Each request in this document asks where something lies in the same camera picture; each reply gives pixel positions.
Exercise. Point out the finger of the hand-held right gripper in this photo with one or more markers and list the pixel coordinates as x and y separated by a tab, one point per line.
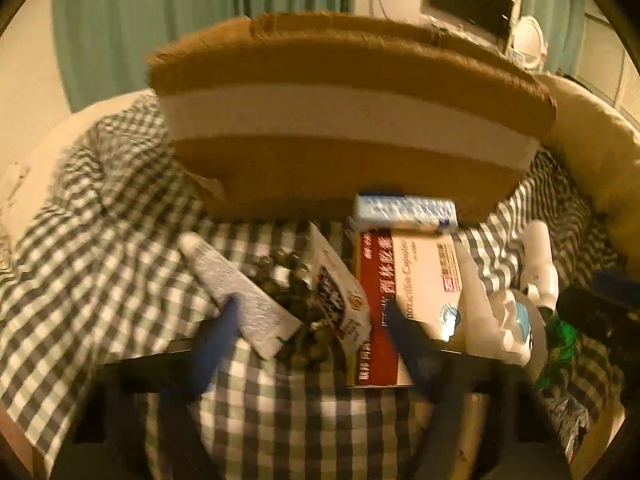
595	310

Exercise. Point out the green checked blanket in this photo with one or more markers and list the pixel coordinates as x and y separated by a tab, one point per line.
125	260

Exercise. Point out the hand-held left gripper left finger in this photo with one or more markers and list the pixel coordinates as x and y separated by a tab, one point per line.
216	350

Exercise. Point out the white snack packet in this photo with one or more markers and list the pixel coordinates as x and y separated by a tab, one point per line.
335	290

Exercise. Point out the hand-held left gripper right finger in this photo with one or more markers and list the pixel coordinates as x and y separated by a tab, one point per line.
410	350

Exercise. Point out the white container with blue label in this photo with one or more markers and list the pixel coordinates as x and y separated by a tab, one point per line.
510	325

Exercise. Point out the narrow green curtain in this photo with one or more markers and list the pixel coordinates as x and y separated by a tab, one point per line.
555	10

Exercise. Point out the white round fan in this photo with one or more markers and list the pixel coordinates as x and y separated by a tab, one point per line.
529	40

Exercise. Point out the beige pillow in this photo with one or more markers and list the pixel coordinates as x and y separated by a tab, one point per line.
590	150

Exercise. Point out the white toothpaste tube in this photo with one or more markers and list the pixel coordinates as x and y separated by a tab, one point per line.
225	275

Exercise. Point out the blue and white tissue pack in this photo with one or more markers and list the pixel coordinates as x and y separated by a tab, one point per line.
400	210

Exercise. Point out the red and white medicine box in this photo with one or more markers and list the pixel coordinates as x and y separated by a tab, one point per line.
380	285

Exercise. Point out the green foil packet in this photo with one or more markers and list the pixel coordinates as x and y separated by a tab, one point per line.
560	350

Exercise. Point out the brown cardboard box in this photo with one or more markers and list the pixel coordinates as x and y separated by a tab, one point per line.
325	160

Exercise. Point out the white plastic bottle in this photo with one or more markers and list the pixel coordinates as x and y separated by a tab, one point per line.
537	255

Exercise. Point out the crinkled silver foil packet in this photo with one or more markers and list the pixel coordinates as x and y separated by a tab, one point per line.
570	425

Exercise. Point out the wide green curtain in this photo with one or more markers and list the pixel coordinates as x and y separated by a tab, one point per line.
175	20

